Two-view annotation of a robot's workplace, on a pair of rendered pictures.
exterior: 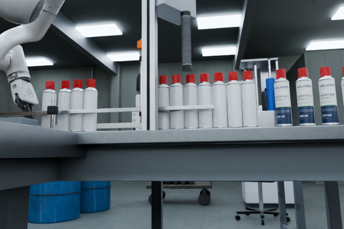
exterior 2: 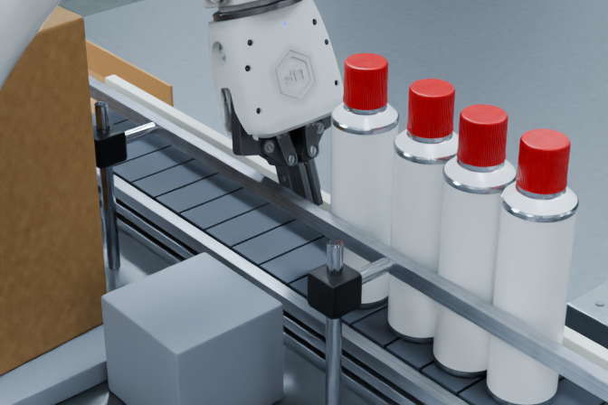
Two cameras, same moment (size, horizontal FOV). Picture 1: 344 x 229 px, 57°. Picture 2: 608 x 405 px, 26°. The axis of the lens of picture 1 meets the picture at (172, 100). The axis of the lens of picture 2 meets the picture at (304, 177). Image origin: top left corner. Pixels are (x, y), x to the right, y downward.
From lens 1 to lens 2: 85 cm
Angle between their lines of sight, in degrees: 55
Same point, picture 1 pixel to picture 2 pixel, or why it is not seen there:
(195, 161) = not seen: outside the picture
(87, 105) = (508, 286)
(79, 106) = (475, 265)
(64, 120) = (412, 293)
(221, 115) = not seen: outside the picture
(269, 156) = not seen: outside the picture
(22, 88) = (251, 69)
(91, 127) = (520, 390)
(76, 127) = (457, 356)
